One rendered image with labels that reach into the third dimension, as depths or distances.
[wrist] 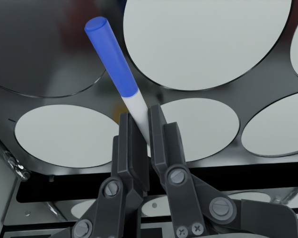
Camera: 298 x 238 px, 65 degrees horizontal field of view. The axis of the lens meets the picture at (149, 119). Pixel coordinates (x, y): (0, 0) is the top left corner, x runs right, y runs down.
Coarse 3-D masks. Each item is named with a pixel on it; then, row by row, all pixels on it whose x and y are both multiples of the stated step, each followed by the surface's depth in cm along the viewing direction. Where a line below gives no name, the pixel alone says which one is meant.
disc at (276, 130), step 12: (288, 96) 19; (276, 108) 20; (288, 108) 20; (252, 120) 21; (264, 120) 21; (276, 120) 21; (288, 120) 22; (252, 132) 23; (264, 132) 23; (276, 132) 23; (288, 132) 23; (252, 144) 24; (264, 144) 24; (276, 144) 25; (288, 144) 25
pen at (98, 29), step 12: (96, 24) 9; (108, 24) 9; (96, 36) 9; (108, 36) 9; (96, 48) 10; (108, 48) 10; (120, 48) 10; (108, 60) 10; (120, 60) 10; (108, 72) 11; (120, 72) 11; (120, 84) 11; (132, 84) 11; (132, 96) 12; (132, 108) 12; (144, 108) 13; (144, 120) 13; (144, 132) 14
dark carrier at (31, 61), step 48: (0, 0) 13; (48, 0) 13; (96, 0) 13; (0, 48) 15; (48, 48) 15; (288, 48) 16; (0, 96) 18; (48, 96) 18; (96, 96) 18; (144, 96) 18; (192, 96) 19; (240, 96) 19; (240, 144) 24
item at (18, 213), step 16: (32, 176) 32; (16, 192) 29; (224, 192) 29; (240, 192) 29; (256, 192) 29; (272, 192) 29; (288, 192) 29; (16, 208) 28; (32, 208) 28; (48, 208) 28; (64, 208) 28; (80, 208) 28; (144, 208) 27; (160, 208) 27; (16, 224) 27; (32, 224) 27; (48, 224) 27; (64, 224) 27
